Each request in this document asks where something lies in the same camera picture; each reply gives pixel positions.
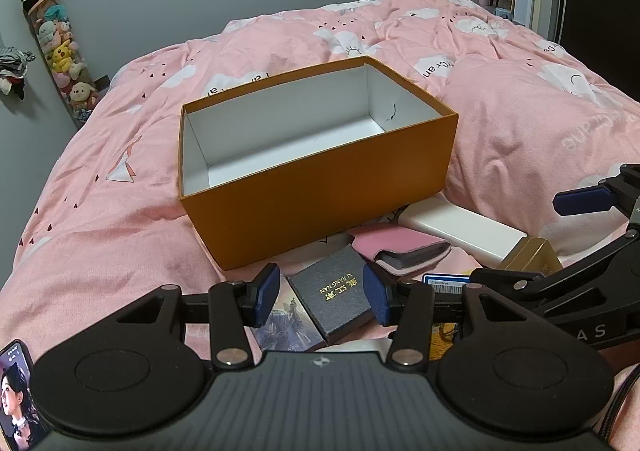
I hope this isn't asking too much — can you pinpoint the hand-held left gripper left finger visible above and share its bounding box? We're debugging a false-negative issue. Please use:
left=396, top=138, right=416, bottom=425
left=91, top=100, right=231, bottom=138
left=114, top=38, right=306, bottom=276
left=115, top=262, right=281, bottom=368

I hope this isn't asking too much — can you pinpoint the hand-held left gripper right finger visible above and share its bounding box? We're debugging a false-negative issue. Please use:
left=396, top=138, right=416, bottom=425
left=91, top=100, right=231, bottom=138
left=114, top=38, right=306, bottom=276
left=362, top=262, right=533, bottom=368

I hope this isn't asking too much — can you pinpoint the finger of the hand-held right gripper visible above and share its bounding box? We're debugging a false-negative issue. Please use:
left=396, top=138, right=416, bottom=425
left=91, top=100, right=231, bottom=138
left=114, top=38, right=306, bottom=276
left=470, top=228, right=640, bottom=317
left=552, top=164, right=640, bottom=222

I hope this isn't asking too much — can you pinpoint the dark picture card box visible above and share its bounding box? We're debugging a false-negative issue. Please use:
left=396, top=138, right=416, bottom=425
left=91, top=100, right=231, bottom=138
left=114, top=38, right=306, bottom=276
left=252, top=275, right=327, bottom=351

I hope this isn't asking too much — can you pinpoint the black box with gold print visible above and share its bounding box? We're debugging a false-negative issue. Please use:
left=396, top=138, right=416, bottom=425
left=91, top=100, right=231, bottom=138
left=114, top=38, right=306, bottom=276
left=287, top=243, right=377, bottom=347

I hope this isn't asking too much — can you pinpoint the pink card holder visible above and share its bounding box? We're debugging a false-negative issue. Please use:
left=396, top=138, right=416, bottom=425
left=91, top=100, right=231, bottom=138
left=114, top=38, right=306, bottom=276
left=346, top=224, right=452, bottom=278

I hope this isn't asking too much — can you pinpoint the orange cardboard box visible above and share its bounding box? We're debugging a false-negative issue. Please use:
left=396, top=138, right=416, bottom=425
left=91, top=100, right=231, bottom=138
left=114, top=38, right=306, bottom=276
left=178, top=55, right=459, bottom=271

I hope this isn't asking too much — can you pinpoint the white power bank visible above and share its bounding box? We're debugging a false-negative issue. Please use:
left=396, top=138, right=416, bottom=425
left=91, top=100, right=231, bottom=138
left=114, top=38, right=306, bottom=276
left=397, top=195, right=528, bottom=271

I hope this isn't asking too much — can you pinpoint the blue and white card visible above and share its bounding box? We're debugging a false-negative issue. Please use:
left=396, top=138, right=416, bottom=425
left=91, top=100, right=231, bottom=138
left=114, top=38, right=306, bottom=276
left=421, top=272, right=547, bottom=303

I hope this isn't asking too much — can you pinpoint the pink cloud print blanket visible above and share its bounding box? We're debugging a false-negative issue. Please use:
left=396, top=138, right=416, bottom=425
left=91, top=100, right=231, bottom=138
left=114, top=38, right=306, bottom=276
left=0, top=0, right=640, bottom=451

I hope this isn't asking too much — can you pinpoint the smartphone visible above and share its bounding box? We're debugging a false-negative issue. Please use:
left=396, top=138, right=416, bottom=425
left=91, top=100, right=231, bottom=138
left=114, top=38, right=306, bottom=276
left=0, top=338, right=51, bottom=451

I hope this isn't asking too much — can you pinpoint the clear tube of plush toys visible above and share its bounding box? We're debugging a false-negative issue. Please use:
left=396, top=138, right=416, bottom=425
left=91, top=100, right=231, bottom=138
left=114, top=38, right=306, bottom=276
left=22, top=0, right=101, bottom=128

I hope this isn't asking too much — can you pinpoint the striped cloth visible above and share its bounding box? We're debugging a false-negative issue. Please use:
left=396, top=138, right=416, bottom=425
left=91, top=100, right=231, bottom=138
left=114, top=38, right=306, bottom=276
left=0, top=45, right=37, bottom=100

